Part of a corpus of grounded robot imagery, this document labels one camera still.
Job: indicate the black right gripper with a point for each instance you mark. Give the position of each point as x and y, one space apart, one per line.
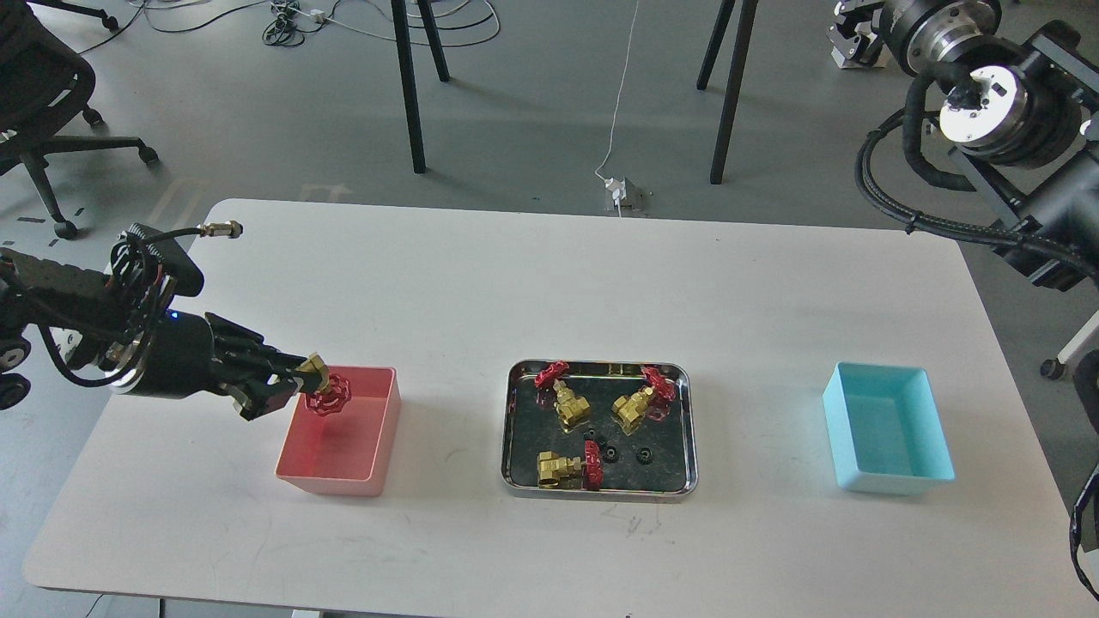
855 36

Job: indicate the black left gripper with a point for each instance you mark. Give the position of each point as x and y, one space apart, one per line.
189 353

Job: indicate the brass valve red handle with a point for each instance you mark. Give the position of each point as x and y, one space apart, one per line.
333 392
572 410
555 471
631 410

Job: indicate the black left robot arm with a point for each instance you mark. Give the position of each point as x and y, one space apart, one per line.
117 328

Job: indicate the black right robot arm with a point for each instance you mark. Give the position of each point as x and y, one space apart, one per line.
1015 123

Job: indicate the pink plastic box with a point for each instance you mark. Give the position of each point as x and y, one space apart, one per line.
340 443

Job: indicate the light blue plastic box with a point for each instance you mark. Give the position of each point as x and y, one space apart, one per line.
884 430

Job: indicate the stainless steel tray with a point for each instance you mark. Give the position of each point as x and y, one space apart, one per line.
668 432

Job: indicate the black office chair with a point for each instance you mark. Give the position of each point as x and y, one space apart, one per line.
44 85

